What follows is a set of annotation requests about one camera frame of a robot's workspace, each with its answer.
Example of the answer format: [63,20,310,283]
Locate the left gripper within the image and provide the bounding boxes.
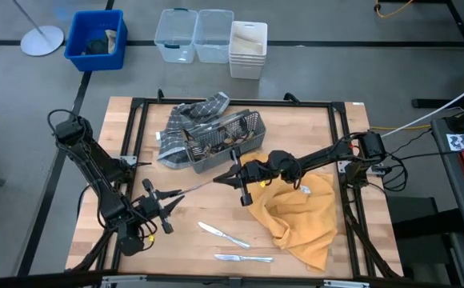
[135,178,186,235]

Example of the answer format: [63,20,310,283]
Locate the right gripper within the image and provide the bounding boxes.
[213,149,275,207]

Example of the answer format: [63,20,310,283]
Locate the grey mesh cutlery basket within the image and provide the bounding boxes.
[182,110,267,174]

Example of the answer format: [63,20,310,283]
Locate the silver table knife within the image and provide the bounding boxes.
[214,253,275,264]
[175,179,219,197]
[197,221,252,250]

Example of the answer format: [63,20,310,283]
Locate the grey checked cloth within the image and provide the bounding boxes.
[155,91,231,169]

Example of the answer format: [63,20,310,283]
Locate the yellow cloth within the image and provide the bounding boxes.
[239,153,339,272]

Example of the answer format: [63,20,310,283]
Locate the black aluminium crossbar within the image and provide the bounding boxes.
[0,270,464,288]

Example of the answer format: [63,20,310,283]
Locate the white plastic bin stack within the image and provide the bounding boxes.
[228,20,268,80]

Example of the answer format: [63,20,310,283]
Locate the clear plastic bin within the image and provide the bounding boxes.
[194,8,235,64]

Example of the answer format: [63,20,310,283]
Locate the blue plastic bin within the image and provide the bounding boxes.
[64,9,129,73]

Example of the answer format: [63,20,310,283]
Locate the dark cloth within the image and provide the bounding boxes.
[82,35,110,56]

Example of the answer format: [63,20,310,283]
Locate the beige paper piece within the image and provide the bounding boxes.
[104,28,118,55]

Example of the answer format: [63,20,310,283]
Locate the grey round stand base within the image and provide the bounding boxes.
[12,0,65,57]

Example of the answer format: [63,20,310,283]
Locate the black metal floor stand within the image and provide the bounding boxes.
[375,0,464,110]

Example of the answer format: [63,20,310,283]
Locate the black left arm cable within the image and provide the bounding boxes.
[46,108,80,135]
[76,183,93,220]

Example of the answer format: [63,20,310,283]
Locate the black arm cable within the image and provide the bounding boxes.
[380,154,410,194]
[76,183,93,220]
[46,108,80,135]

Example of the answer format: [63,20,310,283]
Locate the silver bracket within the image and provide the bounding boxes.
[322,278,371,288]
[100,274,150,288]

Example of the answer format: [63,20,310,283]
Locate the clear bin with dark handles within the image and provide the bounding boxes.
[154,7,198,64]

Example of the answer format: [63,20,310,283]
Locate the yellow cable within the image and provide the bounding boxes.
[373,0,415,19]
[370,125,433,132]

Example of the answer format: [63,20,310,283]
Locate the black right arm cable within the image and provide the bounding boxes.
[380,154,410,194]

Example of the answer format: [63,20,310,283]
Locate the thin black cable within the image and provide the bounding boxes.
[387,127,463,162]

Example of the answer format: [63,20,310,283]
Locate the white cable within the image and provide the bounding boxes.
[379,74,464,139]

